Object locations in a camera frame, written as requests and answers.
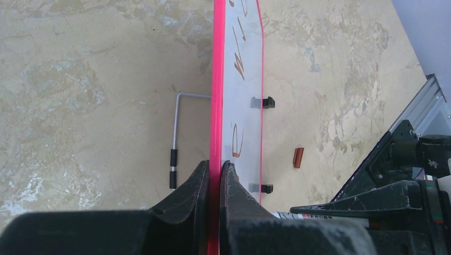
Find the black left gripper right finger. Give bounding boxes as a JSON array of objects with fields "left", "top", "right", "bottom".
[{"left": 220, "top": 161, "right": 377, "bottom": 254}]

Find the grey wire whiteboard stand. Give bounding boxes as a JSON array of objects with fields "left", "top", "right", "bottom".
[{"left": 169, "top": 92, "right": 211, "bottom": 190}]

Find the red marker cap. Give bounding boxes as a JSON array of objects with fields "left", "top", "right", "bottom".
[{"left": 293, "top": 147, "right": 304, "bottom": 169}]

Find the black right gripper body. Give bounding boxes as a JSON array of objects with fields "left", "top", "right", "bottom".
[{"left": 368, "top": 180, "right": 450, "bottom": 254}]

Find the black whiteboard clip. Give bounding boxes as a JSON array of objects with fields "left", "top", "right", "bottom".
[
  {"left": 249, "top": 183, "right": 273, "bottom": 194},
  {"left": 250, "top": 97, "right": 275, "bottom": 109}
]

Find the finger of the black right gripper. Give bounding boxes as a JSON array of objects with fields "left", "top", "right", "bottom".
[{"left": 289, "top": 181, "right": 423, "bottom": 218}]

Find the aluminium frame rail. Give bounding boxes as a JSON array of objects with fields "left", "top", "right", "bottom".
[{"left": 389, "top": 74, "right": 450, "bottom": 137}]

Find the pink framed whiteboard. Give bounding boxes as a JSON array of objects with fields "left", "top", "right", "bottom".
[{"left": 207, "top": 1, "right": 264, "bottom": 254}]

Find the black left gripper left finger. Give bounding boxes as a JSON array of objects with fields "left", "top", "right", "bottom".
[{"left": 1, "top": 160, "right": 209, "bottom": 254}]

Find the white whiteboard marker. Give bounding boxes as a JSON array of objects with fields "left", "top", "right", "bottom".
[{"left": 272, "top": 212, "right": 370, "bottom": 228}]

